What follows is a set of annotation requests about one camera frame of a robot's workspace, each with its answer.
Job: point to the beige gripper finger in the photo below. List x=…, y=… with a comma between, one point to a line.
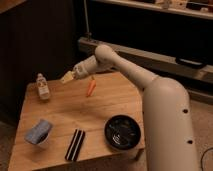
x=67, y=80
x=67, y=75

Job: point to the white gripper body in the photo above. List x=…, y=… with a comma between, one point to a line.
x=79, y=71

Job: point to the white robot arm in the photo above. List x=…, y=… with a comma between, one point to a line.
x=168, y=129

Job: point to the orange toy carrot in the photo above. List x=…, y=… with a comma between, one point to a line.
x=91, y=87

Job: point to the wooden table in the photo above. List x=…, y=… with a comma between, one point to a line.
x=69, y=109

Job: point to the blue sponge cloth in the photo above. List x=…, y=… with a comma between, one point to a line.
x=41, y=126

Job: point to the small white bowl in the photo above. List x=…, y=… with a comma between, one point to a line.
x=39, y=138

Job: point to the black white striped block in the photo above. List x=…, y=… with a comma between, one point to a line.
x=75, y=145

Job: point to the black bowl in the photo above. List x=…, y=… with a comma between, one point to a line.
x=122, y=132

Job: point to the black handle on bench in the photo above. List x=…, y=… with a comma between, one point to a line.
x=188, y=63

